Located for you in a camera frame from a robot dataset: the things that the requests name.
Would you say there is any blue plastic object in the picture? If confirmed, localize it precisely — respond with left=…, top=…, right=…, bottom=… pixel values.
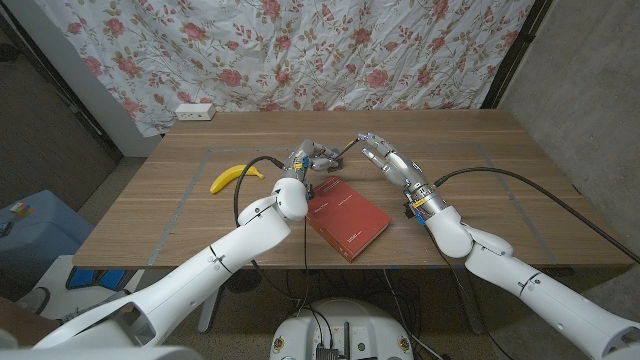
left=66, top=267, right=126, bottom=292

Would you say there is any yellow toy banana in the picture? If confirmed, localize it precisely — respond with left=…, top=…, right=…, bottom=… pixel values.
left=209, top=164, right=266, bottom=195

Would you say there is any floral backdrop cloth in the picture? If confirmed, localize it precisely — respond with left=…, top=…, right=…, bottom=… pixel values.
left=34, top=0, right=536, bottom=139

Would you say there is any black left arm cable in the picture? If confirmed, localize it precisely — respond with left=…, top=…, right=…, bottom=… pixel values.
left=233, top=155, right=301, bottom=306

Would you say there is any black backdrop stand pole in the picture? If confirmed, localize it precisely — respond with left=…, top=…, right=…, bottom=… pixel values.
left=480, top=0, right=554, bottom=110

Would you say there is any grey sneaker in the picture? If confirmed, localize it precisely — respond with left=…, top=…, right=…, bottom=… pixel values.
left=14, top=286, right=51, bottom=316

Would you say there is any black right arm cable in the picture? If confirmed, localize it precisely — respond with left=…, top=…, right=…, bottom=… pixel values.
left=433, top=166, right=640, bottom=265

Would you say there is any white table leg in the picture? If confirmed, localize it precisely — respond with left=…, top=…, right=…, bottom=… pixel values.
left=197, top=287, right=224, bottom=335

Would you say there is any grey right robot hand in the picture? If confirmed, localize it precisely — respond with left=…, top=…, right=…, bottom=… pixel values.
left=356, top=131, right=430, bottom=195

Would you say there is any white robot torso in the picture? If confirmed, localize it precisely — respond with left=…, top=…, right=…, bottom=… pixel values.
left=269, top=298, right=415, bottom=360

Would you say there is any red notebook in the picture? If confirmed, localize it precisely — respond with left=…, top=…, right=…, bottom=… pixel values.
left=305, top=175, right=392, bottom=264

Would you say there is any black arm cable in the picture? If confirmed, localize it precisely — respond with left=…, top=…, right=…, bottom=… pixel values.
left=433, top=166, right=640, bottom=265
left=233, top=155, right=301, bottom=306

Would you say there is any person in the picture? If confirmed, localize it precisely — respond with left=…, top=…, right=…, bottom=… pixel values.
left=0, top=297, right=62, bottom=347

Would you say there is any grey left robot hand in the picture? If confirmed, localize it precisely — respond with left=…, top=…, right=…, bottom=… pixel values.
left=284, top=138, right=347, bottom=182

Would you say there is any white floor board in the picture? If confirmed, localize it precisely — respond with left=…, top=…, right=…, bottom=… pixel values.
left=17, top=254, right=146, bottom=321

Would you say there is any grey table leg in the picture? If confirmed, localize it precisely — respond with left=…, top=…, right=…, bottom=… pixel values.
left=452, top=269, right=487, bottom=335

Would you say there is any white power strip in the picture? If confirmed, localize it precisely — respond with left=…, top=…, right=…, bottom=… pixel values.
left=174, top=102, right=217, bottom=122

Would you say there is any black mechanical pencil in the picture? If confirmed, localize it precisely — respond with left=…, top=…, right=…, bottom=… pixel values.
left=333, top=138, right=362, bottom=162

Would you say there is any black round object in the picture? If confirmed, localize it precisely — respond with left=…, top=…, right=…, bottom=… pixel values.
left=224, top=269, right=265, bottom=295

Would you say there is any blue storage bin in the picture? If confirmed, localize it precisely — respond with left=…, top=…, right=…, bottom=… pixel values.
left=0, top=189, right=96, bottom=301

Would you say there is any white floor cable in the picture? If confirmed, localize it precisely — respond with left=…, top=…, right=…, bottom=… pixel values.
left=382, top=269, right=444, bottom=360

